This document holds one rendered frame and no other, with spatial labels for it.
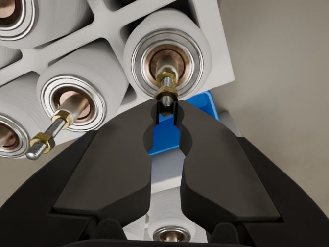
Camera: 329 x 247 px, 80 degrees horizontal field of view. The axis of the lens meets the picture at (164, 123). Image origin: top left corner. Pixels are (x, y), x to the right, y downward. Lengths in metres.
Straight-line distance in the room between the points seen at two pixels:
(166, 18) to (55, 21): 0.11
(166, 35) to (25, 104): 0.21
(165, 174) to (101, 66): 0.27
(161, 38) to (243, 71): 0.33
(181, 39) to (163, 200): 0.32
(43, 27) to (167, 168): 0.33
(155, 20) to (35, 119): 0.20
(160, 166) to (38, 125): 0.26
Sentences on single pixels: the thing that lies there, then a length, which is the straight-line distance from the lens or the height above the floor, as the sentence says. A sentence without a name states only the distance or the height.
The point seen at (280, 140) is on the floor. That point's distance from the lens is 0.67.
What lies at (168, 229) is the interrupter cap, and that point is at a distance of 0.42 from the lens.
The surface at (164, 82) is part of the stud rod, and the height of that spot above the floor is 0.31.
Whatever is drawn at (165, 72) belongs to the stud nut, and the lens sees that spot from 0.17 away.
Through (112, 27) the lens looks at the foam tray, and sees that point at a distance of 0.29.
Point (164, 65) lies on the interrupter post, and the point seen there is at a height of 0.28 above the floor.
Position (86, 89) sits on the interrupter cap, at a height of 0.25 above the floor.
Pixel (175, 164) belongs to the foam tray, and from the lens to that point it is 0.45.
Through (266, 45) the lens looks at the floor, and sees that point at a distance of 0.51.
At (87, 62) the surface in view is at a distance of 0.25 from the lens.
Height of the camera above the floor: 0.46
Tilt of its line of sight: 57 degrees down
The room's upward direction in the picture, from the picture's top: 179 degrees counter-clockwise
